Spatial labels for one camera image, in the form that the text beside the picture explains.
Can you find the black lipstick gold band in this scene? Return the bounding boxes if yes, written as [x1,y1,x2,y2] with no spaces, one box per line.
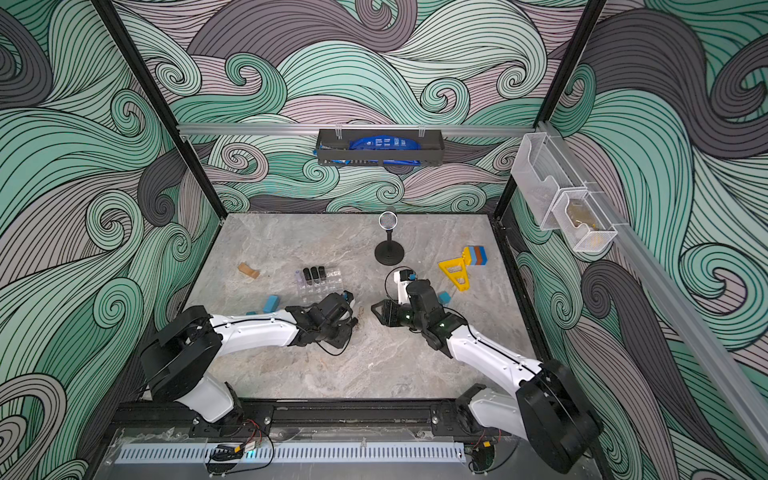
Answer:
[302,268,313,285]

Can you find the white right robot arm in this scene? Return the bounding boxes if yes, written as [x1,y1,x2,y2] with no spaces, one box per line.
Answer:
[371,280,603,474]

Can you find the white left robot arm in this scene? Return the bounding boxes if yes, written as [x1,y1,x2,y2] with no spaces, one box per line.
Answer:
[140,291,357,426]

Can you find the clear acrylic lipstick organizer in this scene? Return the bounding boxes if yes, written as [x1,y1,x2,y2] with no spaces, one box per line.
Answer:
[295,266,344,304]

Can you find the teal cube block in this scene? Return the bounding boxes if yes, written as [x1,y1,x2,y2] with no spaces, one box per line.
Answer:
[438,291,452,305]

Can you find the black microphone stand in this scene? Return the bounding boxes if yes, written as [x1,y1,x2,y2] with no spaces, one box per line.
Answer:
[374,211,405,266]

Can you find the blue rectangular block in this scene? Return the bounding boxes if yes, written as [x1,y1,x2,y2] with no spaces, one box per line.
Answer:
[263,295,280,313]

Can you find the yellow triangle toy block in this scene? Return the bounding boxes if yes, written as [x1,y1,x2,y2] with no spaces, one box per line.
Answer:
[438,247,471,292]

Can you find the multicolour stacked toy blocks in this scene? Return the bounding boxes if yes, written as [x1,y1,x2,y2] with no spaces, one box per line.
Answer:
[462,246,487,266]

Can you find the tan wooden arch block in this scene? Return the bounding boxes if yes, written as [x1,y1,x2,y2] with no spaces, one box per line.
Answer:
[238,262,260,279]

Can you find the blue object in basket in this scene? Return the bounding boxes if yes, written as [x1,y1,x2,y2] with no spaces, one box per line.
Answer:
[348,135,421,151]

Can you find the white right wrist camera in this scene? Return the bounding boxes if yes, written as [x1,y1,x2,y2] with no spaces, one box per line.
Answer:
[394,268,417,304]

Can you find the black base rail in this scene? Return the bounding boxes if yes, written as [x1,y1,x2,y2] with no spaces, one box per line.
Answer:
[110,398,509,441]

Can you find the white perforated cable tray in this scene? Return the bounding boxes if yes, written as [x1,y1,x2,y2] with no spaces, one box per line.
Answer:
[114,441,466,465]

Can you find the black wire shelf basket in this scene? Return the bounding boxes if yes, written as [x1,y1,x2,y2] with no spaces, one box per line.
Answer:
[314,128,446,167]

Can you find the clear wall bin large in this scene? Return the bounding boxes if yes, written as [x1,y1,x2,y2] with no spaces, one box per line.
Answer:
[511,132,587,230]

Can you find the clear wall bin small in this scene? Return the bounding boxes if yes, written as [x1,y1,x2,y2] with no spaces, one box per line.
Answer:
[552,190,617,254]

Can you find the aluminium rail back wall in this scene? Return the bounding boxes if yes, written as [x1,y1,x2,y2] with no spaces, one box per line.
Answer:
[177,122,535,138]

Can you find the aluminium rail wall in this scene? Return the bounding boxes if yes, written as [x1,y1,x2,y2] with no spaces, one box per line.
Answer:
[177,122,535,138]
[536,122,767,457]

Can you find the aluminium rail right wall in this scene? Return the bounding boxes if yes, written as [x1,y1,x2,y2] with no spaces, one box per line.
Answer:
[536,122,767,457]

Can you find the black corner frame post right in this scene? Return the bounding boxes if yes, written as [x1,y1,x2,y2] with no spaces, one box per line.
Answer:
[491,0,608,221]

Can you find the black corner frame post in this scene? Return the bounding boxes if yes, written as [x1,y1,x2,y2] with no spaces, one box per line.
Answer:
[92,0,228,224]
[491,0,608,221]

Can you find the black corner frame post left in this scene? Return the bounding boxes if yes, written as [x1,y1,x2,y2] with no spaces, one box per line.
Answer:
[92,0,228,224]

